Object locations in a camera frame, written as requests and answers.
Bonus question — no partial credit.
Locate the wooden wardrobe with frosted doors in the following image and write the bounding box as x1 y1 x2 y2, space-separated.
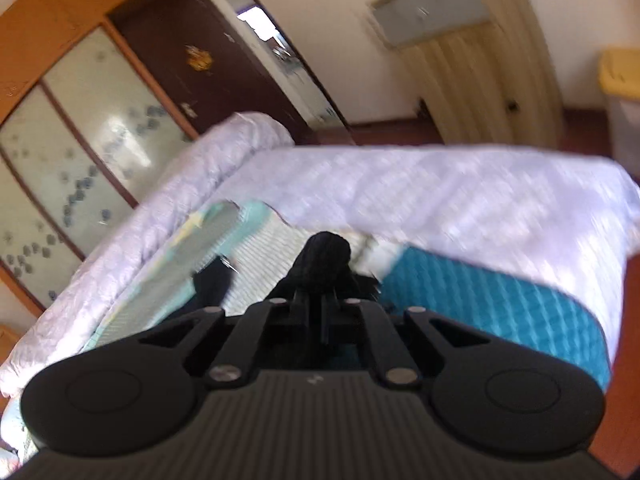
0 0 202 322

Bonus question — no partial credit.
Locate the light wooden cabinet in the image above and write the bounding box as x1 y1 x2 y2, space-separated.
400 0 567 149

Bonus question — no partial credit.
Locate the dark brown door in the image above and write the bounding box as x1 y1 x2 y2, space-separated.
107 0 321 147

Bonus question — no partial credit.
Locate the gold door ornament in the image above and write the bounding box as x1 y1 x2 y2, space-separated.
184 44 214 72

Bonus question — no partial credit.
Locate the grey wall cabinet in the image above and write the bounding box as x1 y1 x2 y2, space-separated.
367 0 507 52

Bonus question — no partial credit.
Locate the teal and grey patterned bedsheet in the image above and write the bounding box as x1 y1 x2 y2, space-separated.
0 200 614 461

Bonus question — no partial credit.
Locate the pale lavender quilt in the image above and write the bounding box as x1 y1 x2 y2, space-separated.
0 112 640 397

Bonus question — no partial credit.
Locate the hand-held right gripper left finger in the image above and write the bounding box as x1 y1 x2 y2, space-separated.
140 287 322 386

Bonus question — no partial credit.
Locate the storage bin with yellow lid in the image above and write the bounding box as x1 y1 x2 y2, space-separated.
597 47 640 172

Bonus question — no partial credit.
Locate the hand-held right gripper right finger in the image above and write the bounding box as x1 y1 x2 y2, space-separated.
324 290 492 386

